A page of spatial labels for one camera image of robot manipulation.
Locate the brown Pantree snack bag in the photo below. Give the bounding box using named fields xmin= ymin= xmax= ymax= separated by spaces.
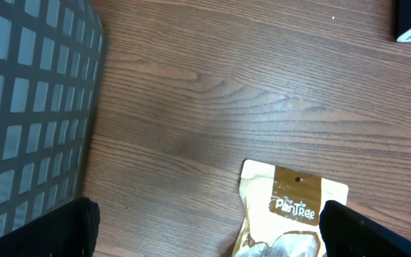
xmin=232 ymin=159 xmax=349 ymax=257

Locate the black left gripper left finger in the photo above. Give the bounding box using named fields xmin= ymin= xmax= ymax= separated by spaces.
xmin=0 ymin=197 xmax=101 ymax=257

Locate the grey plastic shopping basket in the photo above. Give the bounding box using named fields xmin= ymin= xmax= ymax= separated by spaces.
xmin=0 ymin=0 xmax=107 ymax=237

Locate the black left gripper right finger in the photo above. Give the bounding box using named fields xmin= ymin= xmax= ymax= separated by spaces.
xmin=319 ymin=200 xmax=411 ymax=257

